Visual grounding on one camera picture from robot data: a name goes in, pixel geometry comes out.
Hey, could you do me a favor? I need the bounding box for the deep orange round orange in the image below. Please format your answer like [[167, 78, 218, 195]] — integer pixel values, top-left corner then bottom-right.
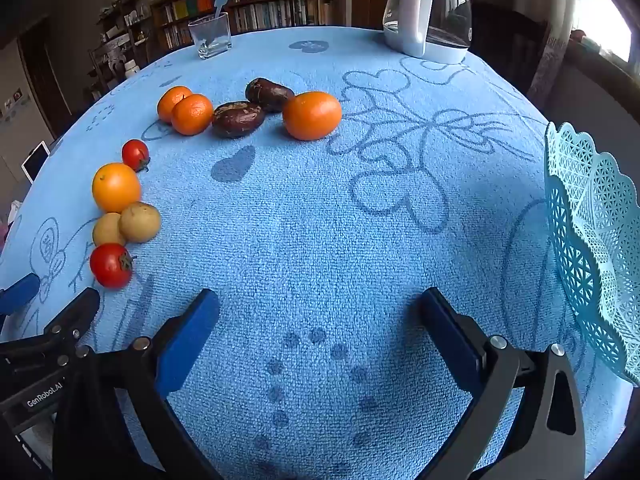
[[282, 91, 343, 141]]

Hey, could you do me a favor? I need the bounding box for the glass kettle with white handle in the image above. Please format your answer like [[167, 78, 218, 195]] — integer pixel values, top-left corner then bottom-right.
[[382, 0, 473, 65]]

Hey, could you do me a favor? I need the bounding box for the red cherry tomato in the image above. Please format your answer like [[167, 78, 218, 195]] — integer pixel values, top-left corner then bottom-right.
[[122, 139, 151, 173], [89, 243, 137, 289]]

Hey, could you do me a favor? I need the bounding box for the wooden bookshelf with books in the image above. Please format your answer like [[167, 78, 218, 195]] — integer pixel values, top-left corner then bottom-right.
[[150, 0, 336, 53]]

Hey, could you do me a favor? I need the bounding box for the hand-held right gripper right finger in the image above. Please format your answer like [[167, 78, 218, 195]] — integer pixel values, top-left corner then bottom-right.
[[419, 287, 586, 480]]

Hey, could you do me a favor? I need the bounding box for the clear drinking glass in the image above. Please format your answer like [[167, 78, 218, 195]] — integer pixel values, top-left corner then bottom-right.
[[188, 12, 232, 60]]

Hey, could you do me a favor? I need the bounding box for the light blue lattice basket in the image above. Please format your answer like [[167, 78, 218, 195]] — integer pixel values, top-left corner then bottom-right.
[[544, 121, 640, 386]]

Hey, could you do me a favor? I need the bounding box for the white tablet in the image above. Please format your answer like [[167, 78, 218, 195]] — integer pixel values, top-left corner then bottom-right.
[[21, 141, 51, 183]]

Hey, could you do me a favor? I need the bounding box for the dark wooden chair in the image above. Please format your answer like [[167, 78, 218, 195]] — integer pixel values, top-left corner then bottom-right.
[[472, 2, 546, 96]]

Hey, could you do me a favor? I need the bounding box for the blue printed tablecloth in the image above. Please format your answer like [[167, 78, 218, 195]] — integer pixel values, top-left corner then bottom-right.
[[0, 25, 640, 480]]

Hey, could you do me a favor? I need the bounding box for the dark brown water chestnut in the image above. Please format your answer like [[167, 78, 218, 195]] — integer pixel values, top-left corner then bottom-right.
[[245, 77, 296, 113], [212, 101, 266, 139]]

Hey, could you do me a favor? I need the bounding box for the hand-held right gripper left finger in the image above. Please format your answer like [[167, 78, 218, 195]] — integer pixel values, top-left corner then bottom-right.
[[52, 288, 221, 480]]

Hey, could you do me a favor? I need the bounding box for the cluttered storage rack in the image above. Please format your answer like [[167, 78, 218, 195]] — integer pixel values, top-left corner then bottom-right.
[[90, 0, 153, 96]]

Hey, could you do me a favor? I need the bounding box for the tan round fruit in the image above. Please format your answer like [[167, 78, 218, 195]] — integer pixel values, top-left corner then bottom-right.
[[92, 212, 127, 247], [119, 201, 162, 244]]

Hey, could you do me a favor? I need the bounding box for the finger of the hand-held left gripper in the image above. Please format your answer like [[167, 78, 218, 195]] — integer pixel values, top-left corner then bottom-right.
[[42, 287, 102, 343], [0, 273, 41, 313]]

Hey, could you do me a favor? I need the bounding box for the yellowish orange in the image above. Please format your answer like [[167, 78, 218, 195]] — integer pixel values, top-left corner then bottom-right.
[[92, 162, 142, 213]]

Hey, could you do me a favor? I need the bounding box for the small mandarin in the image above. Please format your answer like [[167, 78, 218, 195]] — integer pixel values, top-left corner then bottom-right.
[[157, 86, 193, 124], [171, 94, 215, 136]]

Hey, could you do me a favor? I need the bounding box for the patterned curtain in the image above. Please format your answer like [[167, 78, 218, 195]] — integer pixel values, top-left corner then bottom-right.
[[525, 10, 576, 106]]

